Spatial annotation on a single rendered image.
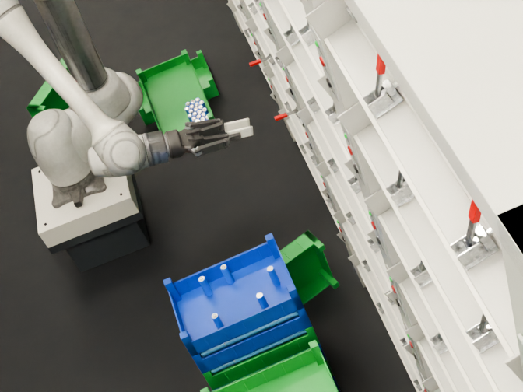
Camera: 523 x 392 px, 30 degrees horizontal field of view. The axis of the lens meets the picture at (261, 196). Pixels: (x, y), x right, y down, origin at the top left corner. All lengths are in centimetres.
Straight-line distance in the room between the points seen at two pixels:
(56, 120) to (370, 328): 112
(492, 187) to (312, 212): 237
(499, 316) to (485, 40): 28
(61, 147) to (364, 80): 183
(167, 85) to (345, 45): 236
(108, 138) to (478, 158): 172
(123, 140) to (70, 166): 65
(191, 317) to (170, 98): 134
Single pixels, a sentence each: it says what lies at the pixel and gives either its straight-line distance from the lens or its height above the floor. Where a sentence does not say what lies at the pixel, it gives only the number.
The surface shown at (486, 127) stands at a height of 171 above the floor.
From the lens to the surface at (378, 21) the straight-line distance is 96.
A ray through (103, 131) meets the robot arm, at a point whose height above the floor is 79.
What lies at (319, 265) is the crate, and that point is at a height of 4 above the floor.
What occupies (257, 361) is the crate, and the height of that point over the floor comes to 28.
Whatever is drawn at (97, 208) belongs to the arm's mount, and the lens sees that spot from 306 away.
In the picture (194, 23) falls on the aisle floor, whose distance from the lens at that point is 407.
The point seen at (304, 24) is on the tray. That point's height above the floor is 127.
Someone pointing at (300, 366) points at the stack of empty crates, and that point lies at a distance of 240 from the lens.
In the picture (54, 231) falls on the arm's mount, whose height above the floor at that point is 26.
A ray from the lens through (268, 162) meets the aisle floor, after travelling 334.
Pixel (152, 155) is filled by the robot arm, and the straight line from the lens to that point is 261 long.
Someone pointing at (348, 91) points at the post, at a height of 135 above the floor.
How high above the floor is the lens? 229
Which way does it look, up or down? 45 degrees down
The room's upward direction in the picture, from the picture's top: 23 degrees counter-clockwise
